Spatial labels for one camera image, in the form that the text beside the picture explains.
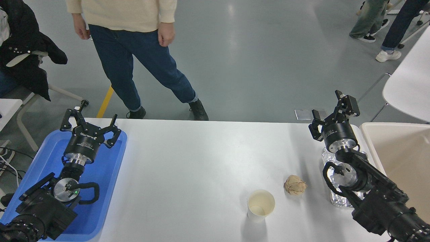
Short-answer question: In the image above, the small white table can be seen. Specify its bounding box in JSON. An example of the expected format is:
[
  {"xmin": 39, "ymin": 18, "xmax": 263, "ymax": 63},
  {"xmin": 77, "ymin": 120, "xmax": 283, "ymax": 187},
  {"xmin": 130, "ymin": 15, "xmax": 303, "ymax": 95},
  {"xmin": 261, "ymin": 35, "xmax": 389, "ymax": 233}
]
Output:
[{"xmin": 0, "ymin": 98, "xmax": 23, "ymax": 132}]

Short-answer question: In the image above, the large pale bin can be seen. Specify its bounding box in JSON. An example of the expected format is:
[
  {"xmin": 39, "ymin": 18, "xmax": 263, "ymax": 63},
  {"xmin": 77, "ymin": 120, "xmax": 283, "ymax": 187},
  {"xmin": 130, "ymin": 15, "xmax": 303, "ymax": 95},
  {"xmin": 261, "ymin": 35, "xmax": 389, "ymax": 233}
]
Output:
[{"xmin": 359, "ymin": 122, "xmax": 430, "ymax": 225}]

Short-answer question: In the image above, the white paper cup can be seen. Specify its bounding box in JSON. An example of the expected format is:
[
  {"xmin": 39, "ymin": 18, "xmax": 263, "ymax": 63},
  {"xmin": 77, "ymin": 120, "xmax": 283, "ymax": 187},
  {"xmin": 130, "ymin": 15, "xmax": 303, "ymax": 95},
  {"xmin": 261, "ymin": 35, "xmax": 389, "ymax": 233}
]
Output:
[{"xmin": 247, "ymin": 189, "xmax": 276, "ymax": 223}]

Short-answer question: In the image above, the blue plastic tray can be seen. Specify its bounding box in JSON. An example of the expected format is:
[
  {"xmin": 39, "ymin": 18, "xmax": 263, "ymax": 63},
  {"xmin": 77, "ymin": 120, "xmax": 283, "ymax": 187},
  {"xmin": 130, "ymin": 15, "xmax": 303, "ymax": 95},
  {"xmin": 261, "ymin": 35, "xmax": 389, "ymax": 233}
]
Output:
[{"xmin": 0, "ymin": 129, "xmax": 128, "ymax": 242}]

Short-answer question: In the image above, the person's left hand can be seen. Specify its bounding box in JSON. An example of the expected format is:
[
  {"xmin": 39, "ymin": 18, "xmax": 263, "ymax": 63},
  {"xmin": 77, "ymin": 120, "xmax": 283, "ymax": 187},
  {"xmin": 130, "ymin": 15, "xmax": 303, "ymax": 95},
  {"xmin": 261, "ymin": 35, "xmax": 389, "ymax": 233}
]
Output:
[{"xmin": 157, "ymin": 22, "xmax": 176, "ymax": 47}]

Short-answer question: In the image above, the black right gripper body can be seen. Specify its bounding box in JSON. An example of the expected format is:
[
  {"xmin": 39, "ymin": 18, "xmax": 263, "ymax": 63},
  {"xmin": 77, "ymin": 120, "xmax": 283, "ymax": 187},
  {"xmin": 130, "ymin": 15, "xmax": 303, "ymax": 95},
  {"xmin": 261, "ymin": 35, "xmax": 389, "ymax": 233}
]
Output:
[{"xmin": 322, "ymin": 122, "xmax": 358, "ymax": 150}]

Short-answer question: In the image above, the round white table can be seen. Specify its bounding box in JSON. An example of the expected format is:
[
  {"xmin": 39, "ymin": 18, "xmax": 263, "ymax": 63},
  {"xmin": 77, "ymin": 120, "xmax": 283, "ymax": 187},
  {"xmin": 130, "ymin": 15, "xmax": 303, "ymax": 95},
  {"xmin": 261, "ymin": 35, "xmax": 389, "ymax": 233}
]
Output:
[{"xmin": 354, "ymin": 25, "xmax": 430, "ymax": 123}]

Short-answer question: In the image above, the person's right hand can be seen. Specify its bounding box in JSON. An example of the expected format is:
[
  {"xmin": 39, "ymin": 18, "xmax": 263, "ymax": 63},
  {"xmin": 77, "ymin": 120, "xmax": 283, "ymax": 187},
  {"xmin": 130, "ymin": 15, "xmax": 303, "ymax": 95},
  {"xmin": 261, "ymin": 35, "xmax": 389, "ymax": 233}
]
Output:
[{"xmin": 72, "ymin": 13, "xmax": 91, "ymax": 40}]

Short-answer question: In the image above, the crumpled tan paper ball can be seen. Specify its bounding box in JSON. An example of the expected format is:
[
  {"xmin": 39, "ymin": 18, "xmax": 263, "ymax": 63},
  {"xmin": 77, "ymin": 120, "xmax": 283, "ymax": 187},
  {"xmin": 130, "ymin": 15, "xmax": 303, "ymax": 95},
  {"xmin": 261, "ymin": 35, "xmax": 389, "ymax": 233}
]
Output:
[{"xmin": 284, "ymin": 174, "xmax": 308, "ymax": 196}]

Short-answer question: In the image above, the crumpled silver foil tray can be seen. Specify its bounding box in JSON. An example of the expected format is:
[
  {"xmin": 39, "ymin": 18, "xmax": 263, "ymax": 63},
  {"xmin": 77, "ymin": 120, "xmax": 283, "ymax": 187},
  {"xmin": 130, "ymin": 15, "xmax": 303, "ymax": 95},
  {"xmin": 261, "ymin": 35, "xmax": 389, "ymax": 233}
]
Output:
[{"xmin": 321, "ymin": 147, "xmax": 370, "ymax": 207}]

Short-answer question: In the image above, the white chair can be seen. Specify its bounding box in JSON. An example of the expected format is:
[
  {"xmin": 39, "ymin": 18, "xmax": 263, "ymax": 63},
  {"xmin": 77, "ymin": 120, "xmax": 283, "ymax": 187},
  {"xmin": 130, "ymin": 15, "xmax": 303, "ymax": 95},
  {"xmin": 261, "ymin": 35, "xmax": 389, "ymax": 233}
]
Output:
[{"xmin": 7, "ymin": 50, "xmax": 90, "ymax": 152}]

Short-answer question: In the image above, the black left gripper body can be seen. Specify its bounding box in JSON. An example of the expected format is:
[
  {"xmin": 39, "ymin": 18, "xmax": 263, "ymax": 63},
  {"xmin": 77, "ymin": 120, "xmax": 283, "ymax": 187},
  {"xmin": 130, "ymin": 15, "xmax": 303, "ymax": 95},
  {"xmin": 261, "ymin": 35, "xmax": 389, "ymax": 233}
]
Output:
[{"xmin": 63, "ymin": 125, "xmax": 107, "ymax": 161}]

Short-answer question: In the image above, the white cable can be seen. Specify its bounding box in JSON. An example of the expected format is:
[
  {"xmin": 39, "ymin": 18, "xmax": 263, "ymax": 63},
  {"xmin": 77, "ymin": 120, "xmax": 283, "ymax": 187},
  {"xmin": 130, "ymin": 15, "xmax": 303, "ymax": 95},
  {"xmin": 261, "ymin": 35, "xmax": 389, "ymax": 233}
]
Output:
[{"xmin": 0, "ymin": 155, "xmax": 20, "ymax": 187}]

